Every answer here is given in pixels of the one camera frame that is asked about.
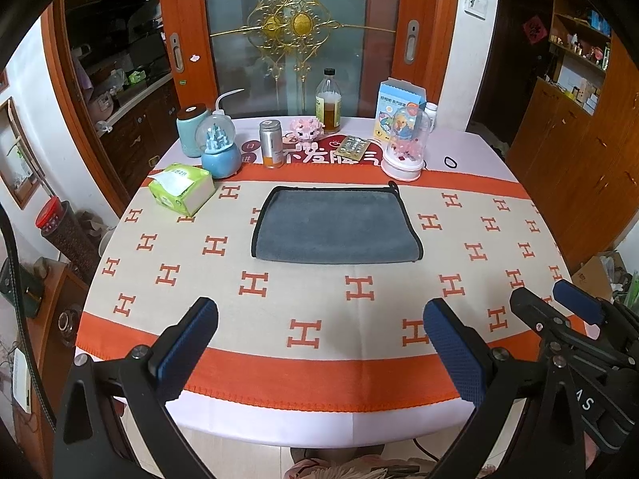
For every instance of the pink block toy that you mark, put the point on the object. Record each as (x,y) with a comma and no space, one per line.
(304,129)

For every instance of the green tissue pack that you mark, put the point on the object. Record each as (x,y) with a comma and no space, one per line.
(180,190)

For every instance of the white pill bottle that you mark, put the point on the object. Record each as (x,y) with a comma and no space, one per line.
(431,115)

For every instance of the kitchen counter cabinet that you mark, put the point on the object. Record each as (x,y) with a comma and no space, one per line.
(135,124)

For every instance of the grey towel with black trim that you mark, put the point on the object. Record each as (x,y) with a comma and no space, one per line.
(335,224)

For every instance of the white curved spout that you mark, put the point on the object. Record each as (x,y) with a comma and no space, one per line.
(225,99)

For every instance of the blue printed carton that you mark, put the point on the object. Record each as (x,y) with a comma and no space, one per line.
(397,102)

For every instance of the red lidded jar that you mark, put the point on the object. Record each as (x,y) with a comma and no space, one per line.
(52,219)

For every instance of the silver and orange can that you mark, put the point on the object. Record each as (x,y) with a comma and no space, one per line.
(272,143)

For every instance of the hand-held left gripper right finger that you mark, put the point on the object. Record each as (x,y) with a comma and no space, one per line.
(454,354)

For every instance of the low wooden side cabinet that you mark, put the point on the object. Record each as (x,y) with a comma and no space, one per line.
(45,339)

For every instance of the teal cup with dark lid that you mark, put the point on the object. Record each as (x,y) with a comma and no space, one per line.
(189,129)

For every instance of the pink fuzzy clothing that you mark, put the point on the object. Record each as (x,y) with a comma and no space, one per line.
(344,469)

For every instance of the cardboard box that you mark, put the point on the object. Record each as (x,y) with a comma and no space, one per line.
(596,269)

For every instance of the glass bottle with amber liquid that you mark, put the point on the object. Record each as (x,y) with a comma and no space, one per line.
(328,102)

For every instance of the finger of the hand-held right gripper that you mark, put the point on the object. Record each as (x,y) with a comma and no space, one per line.
(531,309)
(578,302)

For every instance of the glass door with gold ornament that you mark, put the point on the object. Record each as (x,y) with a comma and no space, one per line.
(299,35)

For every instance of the blue snow globe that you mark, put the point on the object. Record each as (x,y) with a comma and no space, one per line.
(218,152)

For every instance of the orange patterned beige blanket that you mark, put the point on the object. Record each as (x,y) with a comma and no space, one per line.
(319,289)

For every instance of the clear dome toy, pink base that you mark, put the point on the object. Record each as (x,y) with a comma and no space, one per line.
(405,147)

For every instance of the pink tablecloth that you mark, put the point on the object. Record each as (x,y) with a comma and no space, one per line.
(279,421)

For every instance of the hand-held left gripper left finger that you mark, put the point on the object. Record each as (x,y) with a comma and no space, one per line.
(185,347)

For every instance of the white wall switch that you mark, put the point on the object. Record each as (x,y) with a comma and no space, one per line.
(477,6)

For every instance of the pill blister pack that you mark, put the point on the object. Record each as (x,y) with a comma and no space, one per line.
(353,147)

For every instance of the red round table mat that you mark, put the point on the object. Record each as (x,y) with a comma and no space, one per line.
(309,152)

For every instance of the red paper decoration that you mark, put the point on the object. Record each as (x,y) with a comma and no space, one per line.
(533,31)

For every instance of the wooden shelf cabinet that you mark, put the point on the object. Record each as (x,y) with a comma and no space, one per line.
(574,124)

